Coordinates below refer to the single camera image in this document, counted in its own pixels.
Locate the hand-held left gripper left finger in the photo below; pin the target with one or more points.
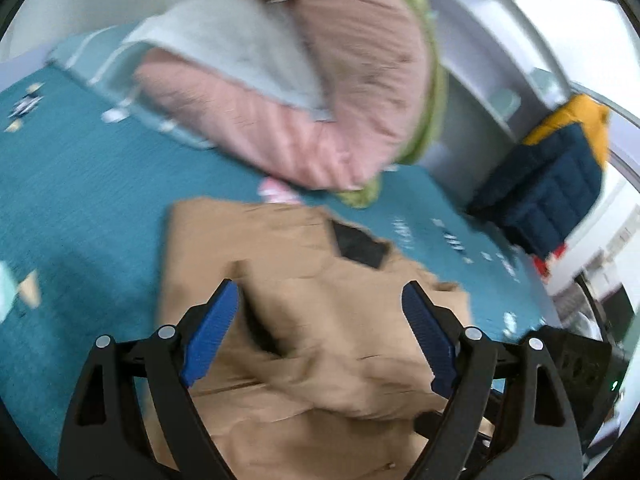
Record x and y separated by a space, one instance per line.
211 330

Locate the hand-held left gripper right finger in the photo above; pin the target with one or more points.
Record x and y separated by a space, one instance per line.
428 341

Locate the tan jacket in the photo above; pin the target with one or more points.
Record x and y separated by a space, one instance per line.
320 310

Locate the red item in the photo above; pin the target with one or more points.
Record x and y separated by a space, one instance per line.
545 262

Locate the small pink cloth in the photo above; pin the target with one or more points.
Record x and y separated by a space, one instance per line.
277 191

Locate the teal printed bed sheet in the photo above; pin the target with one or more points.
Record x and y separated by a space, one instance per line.
85 200

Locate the navy and yellow puffer jacket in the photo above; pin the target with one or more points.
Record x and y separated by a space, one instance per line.
545 195

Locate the green blanket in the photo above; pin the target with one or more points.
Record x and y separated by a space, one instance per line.
432 100

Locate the pink quilt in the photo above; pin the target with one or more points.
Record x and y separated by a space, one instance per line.
350 85

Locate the light teal striped pillow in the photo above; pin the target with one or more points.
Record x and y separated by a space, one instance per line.
107 65

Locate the white shelf unit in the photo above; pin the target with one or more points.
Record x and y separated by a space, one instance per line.
480 50

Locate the white cloth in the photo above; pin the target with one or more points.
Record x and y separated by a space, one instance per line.
235 35

